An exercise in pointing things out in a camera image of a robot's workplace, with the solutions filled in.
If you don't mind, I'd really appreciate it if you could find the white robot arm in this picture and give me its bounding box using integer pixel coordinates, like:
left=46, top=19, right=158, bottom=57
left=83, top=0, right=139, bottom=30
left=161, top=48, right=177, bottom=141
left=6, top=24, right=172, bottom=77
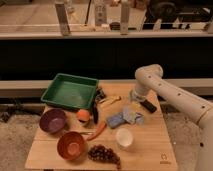
left=130, top=64, right=213, bottom=171

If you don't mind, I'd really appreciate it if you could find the blue sponge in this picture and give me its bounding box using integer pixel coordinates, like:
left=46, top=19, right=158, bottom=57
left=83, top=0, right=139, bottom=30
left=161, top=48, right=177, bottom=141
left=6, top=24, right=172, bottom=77
left=106, top=113, right=125, bottom=129

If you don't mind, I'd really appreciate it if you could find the grey white towel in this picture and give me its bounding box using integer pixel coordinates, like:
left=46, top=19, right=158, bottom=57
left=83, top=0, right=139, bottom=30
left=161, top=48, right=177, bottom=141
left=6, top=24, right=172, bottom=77
left=123, top=102, right=144, bottom=125

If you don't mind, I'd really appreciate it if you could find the purple bowl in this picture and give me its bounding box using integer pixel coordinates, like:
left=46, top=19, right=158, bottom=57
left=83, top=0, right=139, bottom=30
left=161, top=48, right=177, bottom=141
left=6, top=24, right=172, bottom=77
left=39, top=108, right=66, bottom=134

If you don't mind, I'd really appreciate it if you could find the wooden table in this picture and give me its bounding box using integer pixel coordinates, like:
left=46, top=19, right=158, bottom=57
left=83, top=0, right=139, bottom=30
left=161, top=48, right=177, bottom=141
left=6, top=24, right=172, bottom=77
left=25, top=82, right=178, bottom=171

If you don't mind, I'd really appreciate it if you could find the orange brown bowl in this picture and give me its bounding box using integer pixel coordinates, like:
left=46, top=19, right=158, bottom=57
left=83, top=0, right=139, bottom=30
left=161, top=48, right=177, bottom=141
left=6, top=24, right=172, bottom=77
left=57, top=131, right=86, bottom=161

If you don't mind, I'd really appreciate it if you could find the blue brush black handle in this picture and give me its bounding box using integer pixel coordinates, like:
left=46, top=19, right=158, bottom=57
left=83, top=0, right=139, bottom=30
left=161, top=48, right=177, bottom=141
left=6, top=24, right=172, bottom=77
left=130, top=90, right=157, bottom=113

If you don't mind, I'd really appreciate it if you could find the bunch of dark grapes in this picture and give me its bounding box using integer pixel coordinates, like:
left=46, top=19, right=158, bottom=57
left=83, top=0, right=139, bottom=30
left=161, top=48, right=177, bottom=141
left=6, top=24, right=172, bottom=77
left=88, top=145, right=121, bottom=170

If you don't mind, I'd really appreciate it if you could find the orange carrot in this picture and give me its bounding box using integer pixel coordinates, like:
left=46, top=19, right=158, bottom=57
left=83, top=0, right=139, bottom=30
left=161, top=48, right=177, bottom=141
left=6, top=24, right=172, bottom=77
left=86, top=121, right=106, bottom=141

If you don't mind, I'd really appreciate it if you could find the orange ball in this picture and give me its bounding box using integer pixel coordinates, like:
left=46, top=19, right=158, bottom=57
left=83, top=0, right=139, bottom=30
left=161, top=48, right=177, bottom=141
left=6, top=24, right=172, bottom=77
left=76, top=109, right=90, bottom=123

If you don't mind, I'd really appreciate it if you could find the green plastic tray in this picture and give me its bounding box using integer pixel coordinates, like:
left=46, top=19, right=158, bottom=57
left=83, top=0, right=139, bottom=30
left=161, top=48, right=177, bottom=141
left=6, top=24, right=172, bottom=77
left=41, top=73, right=99, bottom=109

